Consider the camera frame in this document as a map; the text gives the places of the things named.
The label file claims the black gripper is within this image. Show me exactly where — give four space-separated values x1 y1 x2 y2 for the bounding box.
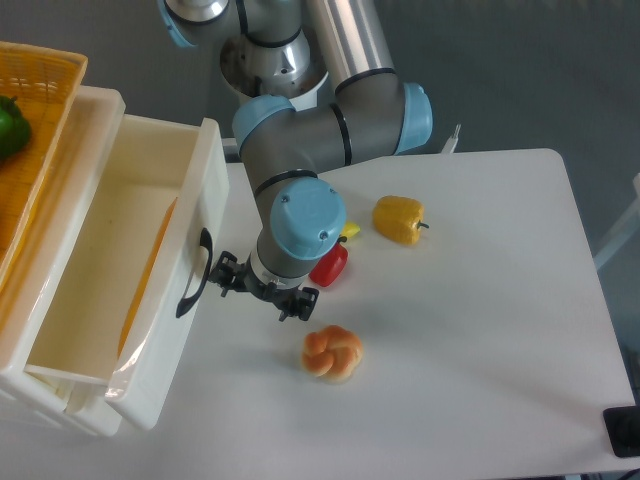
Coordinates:
207 251 319 322

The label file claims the white drawer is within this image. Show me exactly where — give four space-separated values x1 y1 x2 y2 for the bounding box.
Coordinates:
27 115 229 430

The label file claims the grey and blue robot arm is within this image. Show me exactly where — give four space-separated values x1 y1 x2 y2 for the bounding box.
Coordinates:
158 1 433 320

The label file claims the white drawer cabinet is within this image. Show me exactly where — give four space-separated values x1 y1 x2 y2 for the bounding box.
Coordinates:
1 86 125 436

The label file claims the red bell pepper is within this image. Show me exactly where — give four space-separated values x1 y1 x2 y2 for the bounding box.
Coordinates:
309 236 349 287

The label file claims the knotted bread roll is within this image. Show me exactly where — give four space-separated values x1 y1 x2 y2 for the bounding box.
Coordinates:
300 325 364 383

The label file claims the yellow banana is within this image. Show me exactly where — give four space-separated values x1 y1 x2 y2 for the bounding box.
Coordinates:
338 221 361 243

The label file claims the orange baguette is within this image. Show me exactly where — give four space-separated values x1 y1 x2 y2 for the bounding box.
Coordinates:
117 198 178 357

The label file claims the yellow bell pepper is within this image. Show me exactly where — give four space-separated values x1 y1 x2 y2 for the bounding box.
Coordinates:
372 195 428 246

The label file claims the green bell pepper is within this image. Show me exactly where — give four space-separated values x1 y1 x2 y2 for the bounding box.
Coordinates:
0 95 32 160

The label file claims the orange woven basket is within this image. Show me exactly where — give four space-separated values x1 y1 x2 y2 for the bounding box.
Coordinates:
1 41 88 285

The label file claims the black device at table edge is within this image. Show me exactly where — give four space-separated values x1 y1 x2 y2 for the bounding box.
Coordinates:
603 405 639 458

